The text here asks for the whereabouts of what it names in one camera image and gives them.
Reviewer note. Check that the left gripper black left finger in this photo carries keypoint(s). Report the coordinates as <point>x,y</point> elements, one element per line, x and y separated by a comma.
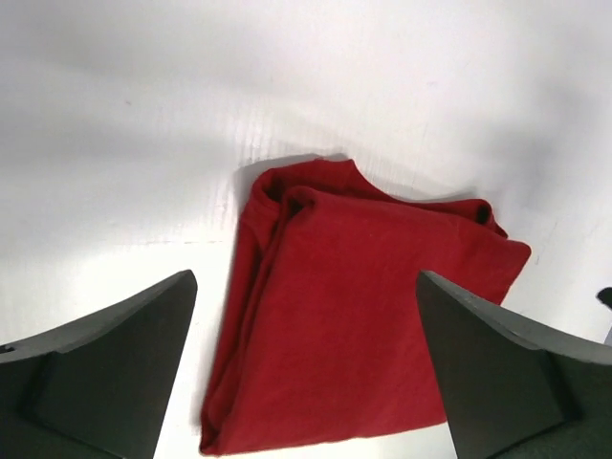
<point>98,386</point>

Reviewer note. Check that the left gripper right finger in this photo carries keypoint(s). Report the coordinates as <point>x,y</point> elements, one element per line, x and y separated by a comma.
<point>513,387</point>

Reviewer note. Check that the dark red t shirt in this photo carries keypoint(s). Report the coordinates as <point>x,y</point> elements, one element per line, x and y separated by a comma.
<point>321,339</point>

